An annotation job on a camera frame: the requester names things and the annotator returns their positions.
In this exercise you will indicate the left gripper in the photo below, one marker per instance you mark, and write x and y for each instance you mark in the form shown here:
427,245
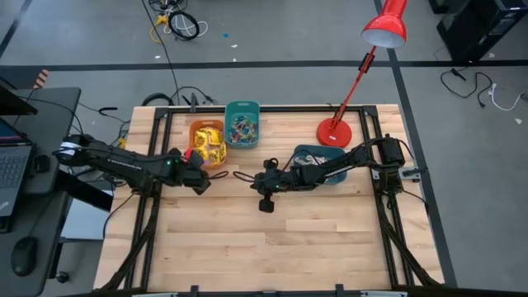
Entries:
196,175

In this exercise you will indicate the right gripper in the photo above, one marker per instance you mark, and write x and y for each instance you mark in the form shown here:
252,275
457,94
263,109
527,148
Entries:
276,181

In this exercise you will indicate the orange plastic bin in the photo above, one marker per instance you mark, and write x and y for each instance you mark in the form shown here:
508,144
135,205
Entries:
196,125

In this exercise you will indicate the light teal plastic bin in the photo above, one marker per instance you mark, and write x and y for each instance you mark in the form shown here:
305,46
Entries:
231,108

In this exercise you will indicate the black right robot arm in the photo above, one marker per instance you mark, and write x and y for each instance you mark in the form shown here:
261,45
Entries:
354,161

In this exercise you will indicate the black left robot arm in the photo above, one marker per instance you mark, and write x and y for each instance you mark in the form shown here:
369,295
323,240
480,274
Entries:
123,163

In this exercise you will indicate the dark teal plastic bin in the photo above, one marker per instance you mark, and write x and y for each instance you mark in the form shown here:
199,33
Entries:
336,150

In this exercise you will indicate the black table clamp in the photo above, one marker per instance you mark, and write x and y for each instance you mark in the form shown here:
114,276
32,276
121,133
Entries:
340,290
194,290

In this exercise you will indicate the black power strip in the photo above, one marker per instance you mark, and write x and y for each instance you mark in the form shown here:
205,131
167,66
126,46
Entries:
80,169

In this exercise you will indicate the grey box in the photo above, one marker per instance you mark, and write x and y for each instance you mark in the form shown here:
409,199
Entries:
86,222

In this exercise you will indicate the dark desk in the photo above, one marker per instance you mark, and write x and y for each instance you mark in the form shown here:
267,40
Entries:
53,123

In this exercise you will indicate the small black desk device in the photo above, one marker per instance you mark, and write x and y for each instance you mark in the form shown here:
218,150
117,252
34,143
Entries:
41,163

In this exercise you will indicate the black caster wheel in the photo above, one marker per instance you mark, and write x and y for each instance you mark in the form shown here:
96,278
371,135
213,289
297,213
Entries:
62,277

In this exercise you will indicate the orange black striped marker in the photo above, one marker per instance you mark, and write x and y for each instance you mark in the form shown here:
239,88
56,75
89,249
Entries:
41,78

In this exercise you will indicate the grey laptop computer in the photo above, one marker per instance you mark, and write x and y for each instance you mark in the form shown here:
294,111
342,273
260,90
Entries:
12,165

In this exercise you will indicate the black computer mouse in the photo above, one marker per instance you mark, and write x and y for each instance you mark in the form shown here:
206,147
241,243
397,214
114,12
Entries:
24,255

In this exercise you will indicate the red desk lamp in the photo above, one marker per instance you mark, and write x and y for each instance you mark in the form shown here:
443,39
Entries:
385,24

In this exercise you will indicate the black flat screen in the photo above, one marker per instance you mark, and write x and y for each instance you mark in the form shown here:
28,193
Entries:
12,105

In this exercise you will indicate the black computer tower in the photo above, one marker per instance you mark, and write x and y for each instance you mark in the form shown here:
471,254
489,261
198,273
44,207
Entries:
478,29

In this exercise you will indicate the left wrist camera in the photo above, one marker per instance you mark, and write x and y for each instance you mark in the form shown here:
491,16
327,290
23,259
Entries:
193,176

